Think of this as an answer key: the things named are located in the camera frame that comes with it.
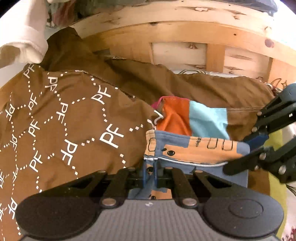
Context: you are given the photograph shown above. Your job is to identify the blue pants with orange cars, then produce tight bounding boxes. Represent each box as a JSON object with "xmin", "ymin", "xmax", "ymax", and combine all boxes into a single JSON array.
[{"xmin": 128, "ymin": 130, "xmax": 250, "ymax": 199}]

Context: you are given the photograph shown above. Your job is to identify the floral embroidered white sheet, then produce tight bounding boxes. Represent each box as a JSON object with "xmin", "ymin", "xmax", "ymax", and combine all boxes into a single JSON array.
[{"xmin": 282, "ymin": 124, "xmax": 295, "ymax": 240}]

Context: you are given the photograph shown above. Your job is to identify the brown PF patterned blanket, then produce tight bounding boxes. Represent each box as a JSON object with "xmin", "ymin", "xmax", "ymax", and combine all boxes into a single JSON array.
[{"xmin": 1, "ymin": 28, "xmax": 274, "ymax": 240}]

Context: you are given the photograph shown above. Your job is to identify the colour block patchwork quilt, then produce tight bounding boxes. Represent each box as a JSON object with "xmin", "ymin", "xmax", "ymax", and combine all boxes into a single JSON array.
[{"xmin": 151, "ymin": 96, "xmax": 289, "ymax": 239}]

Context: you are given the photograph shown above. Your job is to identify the white cream hanging garment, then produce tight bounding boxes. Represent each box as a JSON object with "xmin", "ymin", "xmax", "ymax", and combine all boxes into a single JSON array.
[{"xmin": 1, "ymin": 1, "xmax": 48, "ymax": 68}]

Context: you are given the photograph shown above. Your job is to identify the wooden bed frame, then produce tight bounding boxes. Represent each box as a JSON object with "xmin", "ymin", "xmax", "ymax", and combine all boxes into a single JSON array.
[{"xmin": 73, "ymin": 1, "xmax": 295, "ymax": 88}]

